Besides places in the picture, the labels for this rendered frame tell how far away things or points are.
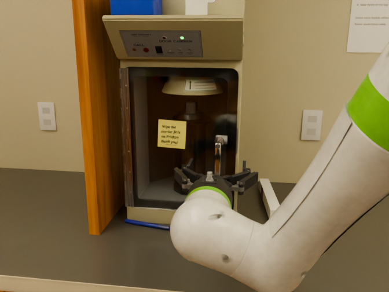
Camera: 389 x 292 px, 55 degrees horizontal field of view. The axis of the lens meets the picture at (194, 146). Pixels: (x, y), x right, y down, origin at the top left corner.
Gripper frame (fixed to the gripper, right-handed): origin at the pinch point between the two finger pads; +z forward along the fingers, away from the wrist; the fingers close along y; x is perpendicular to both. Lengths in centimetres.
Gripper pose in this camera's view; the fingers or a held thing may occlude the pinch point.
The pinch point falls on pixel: (217, 165)
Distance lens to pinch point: 97.0
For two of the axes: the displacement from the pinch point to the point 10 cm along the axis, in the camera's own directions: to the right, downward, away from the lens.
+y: -9.9, -0.4, 1.3
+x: -0.1, 9.6, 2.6
